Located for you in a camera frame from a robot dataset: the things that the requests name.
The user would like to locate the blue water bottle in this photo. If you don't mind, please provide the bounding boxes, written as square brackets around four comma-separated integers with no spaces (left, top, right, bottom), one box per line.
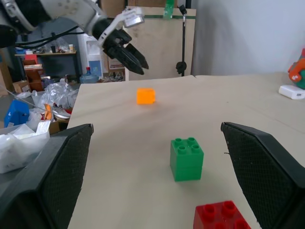
[79,67,99,84]

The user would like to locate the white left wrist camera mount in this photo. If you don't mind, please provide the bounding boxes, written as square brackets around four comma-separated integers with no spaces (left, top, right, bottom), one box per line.
[96,7,146,52]

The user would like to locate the green studded building block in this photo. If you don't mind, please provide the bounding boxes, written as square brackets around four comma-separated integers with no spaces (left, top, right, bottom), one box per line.
[169,137,205,182]

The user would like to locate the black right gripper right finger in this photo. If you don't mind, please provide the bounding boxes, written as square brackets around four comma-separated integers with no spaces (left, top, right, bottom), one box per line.
[220,121,305,229]

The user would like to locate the black pole stand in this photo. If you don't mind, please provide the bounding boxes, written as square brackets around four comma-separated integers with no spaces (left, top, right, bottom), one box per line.
[175,0,193,77]

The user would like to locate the crumpled clear plastic bags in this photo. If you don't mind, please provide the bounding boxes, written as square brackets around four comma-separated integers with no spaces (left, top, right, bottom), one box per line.
[30,78,80,113]

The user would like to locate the grey cluttered shelf table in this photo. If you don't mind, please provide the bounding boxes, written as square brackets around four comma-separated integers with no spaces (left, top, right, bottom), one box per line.
[14,49,78,81]

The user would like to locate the blue box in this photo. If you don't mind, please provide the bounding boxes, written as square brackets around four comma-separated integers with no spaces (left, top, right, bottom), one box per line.
[4,99,31,128]

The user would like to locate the orange colourful toy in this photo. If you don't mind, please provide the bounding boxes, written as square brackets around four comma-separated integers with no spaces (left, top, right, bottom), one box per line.
[287,48,305,90]

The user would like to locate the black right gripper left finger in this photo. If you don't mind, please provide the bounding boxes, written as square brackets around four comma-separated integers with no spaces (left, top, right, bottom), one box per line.
[0,123,94,229]

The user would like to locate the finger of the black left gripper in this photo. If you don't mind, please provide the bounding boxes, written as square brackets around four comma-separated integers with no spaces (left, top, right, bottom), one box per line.
[108,44,145,75]
[124,42,150,70]

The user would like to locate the brown cardboard box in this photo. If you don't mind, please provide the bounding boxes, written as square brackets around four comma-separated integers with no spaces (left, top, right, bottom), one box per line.
[11,80,32,94]

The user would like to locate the clear plastic bin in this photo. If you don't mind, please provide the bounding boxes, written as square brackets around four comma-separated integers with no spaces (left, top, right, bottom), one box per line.
[0,120,51,174]

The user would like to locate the red studded building block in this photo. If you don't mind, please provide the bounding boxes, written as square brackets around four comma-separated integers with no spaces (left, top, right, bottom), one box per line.
[193,200,252,229]

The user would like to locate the light wooden board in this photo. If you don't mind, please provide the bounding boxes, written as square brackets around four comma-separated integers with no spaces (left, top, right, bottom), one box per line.
[123,6,197,82]

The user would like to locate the red orange stacked crates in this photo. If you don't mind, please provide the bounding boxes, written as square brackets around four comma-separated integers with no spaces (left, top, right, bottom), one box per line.
[23,54,45,92]

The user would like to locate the white rectangular box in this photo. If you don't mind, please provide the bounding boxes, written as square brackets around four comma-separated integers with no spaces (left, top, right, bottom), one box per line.
[278,84,305,100]

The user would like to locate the green tape strip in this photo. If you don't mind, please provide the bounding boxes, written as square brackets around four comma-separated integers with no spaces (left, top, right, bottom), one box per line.
[163,0,178,21]

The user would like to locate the orange cube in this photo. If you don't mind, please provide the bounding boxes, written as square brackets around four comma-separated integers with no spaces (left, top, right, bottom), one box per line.
[136,87,156,105]

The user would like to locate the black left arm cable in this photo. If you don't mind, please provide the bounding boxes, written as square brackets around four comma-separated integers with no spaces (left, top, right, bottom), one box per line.
[14,25,80,49]

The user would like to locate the white water dispenser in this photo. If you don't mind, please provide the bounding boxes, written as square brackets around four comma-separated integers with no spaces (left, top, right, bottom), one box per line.
[84,33,105,78]

